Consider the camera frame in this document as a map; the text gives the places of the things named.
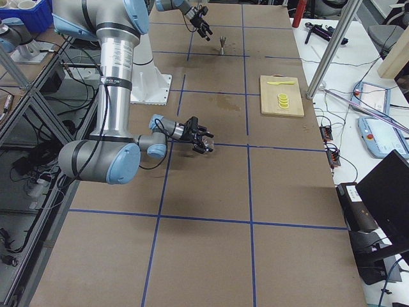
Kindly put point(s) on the blue teach pendant near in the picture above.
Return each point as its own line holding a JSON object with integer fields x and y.
{"x": 381, "y": 138}

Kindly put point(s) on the black monitor stand base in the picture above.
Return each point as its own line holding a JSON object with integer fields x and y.
{"x": 374, "y": 259}

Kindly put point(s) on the steel jigger cup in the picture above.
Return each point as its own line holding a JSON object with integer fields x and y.
{"x": 222, "y": 41}

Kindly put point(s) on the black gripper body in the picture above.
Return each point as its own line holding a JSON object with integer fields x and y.
{"x": 188, "y": 135}
{"x": 197, "y": 22}

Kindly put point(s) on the black terminal block near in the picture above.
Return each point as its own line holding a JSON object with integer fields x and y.
{"x": 333, "y": 157}

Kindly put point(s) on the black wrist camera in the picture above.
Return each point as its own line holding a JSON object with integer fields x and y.
{"x": 191, "y": 124}
{"x": 200, "y": 11}

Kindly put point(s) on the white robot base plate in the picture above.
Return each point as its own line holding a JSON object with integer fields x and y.
{"x": 149, "y": 85}

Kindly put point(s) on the black computer monitor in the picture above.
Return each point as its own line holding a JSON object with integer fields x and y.
{"x": 384, "y": 191}

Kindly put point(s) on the grey office chair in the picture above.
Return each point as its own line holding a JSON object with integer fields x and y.
{"x": 385, "y": 35}

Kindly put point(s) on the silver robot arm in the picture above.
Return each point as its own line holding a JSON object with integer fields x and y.
{"x": 194, "y": 14}
{"x": 128, "y": 75}

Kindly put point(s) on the bamboo cutting board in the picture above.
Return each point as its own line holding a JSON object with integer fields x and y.
{"x": 270, "y": 101}

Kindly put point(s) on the black terminal block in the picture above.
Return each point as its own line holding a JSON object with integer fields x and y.
{"x": 333, "y": 157}
{"x": 326, "y": 133}

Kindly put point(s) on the yellow plastic knife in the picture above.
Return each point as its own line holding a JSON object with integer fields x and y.
{"x": 276, "y": 83}

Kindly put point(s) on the blue plastic bin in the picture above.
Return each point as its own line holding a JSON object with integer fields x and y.
{"x": 37, "y": 19}

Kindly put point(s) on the blue teach pendant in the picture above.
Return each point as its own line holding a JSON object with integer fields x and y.
{"x": 381, "y": 138}
{"x": 371, "y": 97}

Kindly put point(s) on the black terminal block far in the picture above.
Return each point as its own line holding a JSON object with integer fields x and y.
{"x": 326, "y": 133}

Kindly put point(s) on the clear glass measuring cup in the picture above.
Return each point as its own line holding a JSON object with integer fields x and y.
{"x": 208, "y": 144}

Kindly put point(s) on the aluminium frame post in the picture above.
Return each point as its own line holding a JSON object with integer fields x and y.
{"x": 333, "y": 45}

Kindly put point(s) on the black power adapter box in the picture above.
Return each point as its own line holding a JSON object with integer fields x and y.
{"x": 358, "y": 217}

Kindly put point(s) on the black tripod stand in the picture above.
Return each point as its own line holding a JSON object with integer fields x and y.
{"x": 325, "y": 33}

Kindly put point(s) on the blue teach pendant far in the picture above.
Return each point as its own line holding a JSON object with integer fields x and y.
{"x": 371, "y": 97}

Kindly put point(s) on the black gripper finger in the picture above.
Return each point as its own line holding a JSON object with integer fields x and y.
{"x": 204, "y": 33}
{"x": 205, "y": 25}
{"x": 199, "y": 148}
{"x": 202, "y": 131}

